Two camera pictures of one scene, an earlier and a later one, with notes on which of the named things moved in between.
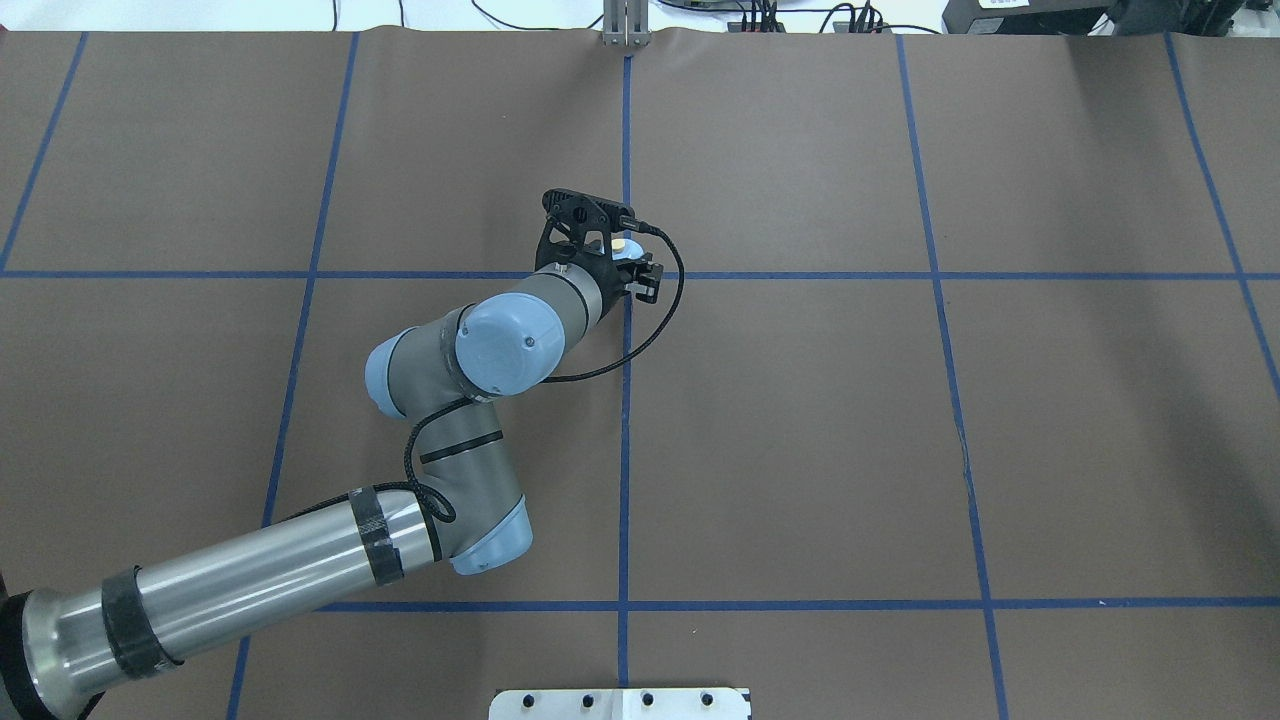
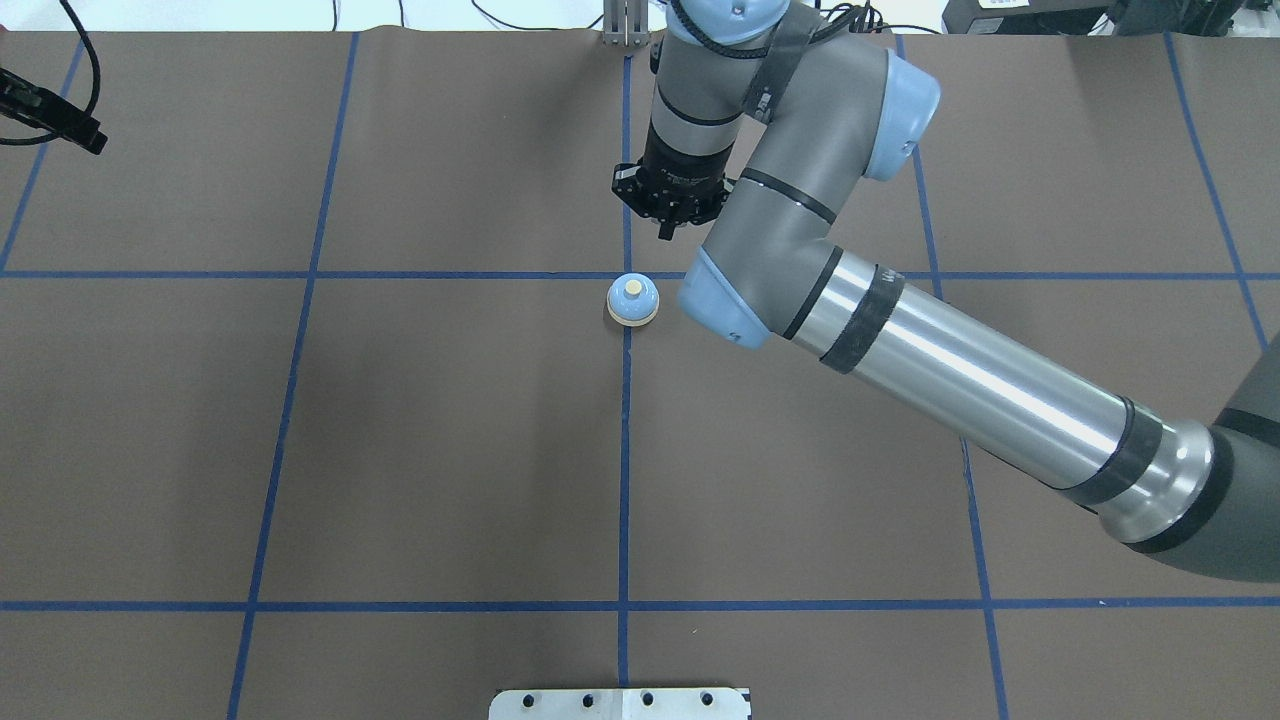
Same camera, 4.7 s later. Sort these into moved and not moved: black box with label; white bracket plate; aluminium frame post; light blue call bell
Moved: light blue call bell
Not moved: white bracket plate; black box with label; aluminium frame post
